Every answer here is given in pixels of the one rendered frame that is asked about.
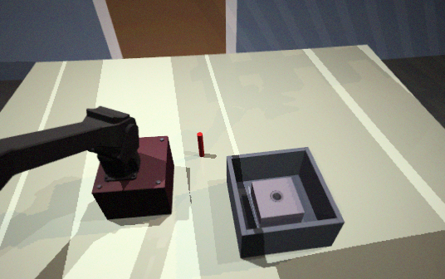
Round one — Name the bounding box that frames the dark red peg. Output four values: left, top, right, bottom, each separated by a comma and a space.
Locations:
197, 132, 204, 157

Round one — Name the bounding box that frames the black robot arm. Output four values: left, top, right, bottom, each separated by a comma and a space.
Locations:
0, 106, 141, 191

